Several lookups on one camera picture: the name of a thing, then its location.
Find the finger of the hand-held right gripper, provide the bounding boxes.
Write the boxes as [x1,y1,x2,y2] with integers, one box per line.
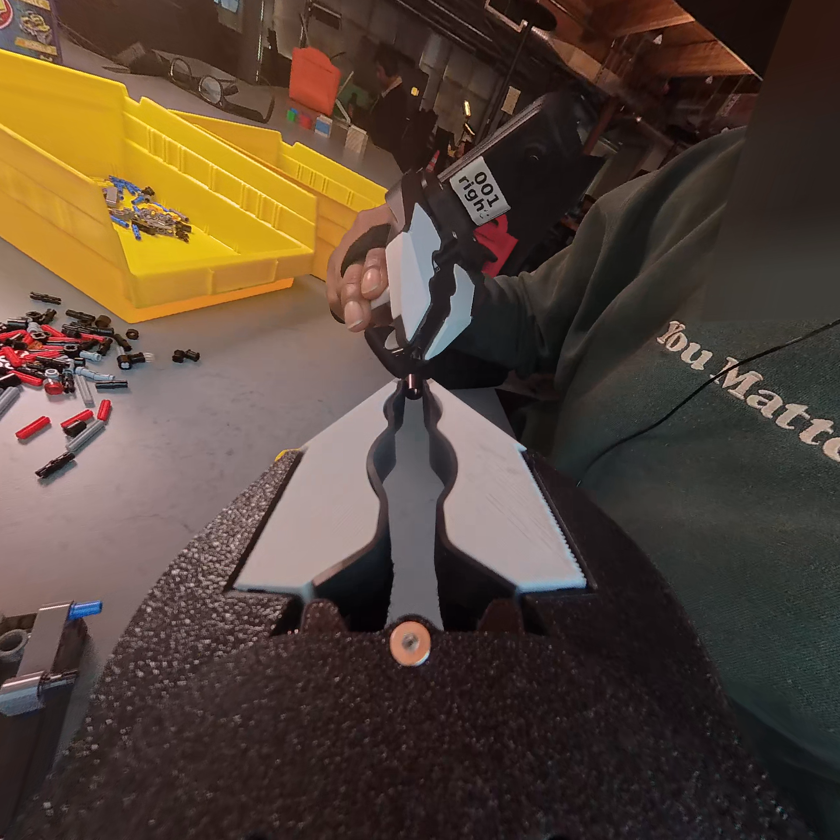
[384,202,455,349]
[422,266,479,362]

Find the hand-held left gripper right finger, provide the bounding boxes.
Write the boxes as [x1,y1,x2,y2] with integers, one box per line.
[422,379,588,634]

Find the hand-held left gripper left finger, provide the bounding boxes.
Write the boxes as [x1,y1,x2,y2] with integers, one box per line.
[231,379,401,634]

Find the person's right forearm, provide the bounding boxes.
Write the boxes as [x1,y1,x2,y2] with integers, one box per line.
[469,128,749,398]

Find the heap of mixed lego parts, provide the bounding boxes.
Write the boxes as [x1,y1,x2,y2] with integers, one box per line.
[101,175,195,245]

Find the pile of lego pins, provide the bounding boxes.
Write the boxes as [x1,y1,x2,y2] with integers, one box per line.
[0,289,202,480]

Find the person's right hand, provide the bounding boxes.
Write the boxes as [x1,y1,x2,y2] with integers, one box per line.
[325,203,395,333]

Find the yellow storage bin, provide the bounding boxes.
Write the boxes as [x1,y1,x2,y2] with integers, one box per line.
[0,49,320,324]
[169,110,389,282]

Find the small coloured blocks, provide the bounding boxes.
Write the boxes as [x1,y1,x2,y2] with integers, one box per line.
[285,108,337,137]

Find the orange container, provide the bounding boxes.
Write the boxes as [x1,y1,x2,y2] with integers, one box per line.
[289,46,343,120]

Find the black perforated base block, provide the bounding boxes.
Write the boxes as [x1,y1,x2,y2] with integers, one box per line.
[0,613,91,811]

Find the thin black cable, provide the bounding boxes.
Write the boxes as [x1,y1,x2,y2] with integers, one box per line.
[583,336,816,472]

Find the coiled black cable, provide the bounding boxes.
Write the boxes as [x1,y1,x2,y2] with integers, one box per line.
[152,56,275,124]

